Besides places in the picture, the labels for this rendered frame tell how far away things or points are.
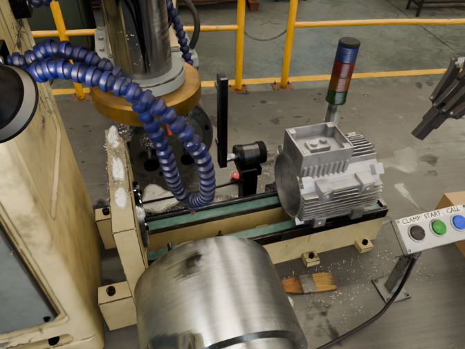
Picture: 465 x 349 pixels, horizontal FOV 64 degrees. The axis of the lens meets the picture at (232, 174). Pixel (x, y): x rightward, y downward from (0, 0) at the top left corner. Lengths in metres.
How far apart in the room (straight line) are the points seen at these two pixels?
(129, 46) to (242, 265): 0.36
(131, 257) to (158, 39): 0.37
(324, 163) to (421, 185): 0.59
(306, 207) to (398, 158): 0.66
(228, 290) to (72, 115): 1.20
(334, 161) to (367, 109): 0.85
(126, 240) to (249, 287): 0.23
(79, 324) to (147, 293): 0.24
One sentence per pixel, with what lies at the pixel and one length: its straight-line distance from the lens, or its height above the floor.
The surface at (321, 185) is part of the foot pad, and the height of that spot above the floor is 1.07.
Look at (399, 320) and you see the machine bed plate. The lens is 1.02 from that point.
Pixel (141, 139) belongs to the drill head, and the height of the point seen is 1.07.
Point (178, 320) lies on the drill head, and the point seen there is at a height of 1.15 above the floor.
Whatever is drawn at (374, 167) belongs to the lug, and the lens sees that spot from 0.90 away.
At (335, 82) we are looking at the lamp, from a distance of 1.17.
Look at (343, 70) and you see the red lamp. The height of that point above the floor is 1.14.
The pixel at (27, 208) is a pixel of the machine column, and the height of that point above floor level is 1.26.
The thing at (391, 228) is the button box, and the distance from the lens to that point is 0.82.
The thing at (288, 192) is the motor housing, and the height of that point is 0.95.
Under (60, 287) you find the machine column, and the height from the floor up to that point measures 1.07.
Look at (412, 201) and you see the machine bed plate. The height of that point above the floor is 0.80.
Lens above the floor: 1.63
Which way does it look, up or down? 43 degrees down
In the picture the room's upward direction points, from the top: 2 degrees clockwise
